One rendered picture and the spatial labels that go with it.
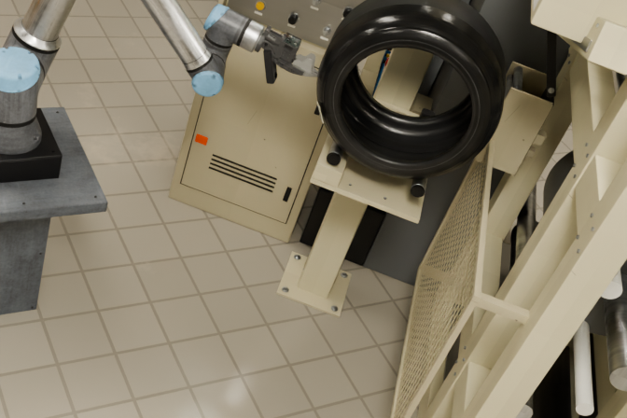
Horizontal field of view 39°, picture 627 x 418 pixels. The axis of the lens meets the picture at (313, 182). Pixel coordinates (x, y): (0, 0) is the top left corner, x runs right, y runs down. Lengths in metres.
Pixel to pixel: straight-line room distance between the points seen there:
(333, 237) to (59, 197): 1.11
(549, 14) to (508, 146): 0.89
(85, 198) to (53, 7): 0.58
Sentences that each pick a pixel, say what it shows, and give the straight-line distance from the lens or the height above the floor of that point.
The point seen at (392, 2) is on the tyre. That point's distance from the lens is 2.63.
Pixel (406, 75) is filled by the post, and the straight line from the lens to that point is 3.01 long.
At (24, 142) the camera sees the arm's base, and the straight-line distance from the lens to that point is 2.82.
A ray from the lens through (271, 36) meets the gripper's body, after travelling 2.72.
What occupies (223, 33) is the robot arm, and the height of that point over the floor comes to 1.14.
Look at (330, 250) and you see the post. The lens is 3.46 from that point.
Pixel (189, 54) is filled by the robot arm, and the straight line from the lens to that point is 2.63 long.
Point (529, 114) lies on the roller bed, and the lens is 2.97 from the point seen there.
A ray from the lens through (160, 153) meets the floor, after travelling 4.08.
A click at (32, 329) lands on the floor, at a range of 3.25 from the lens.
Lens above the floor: 2.45
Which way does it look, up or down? 36 degrees down
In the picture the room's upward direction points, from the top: 21 degrees clockwise
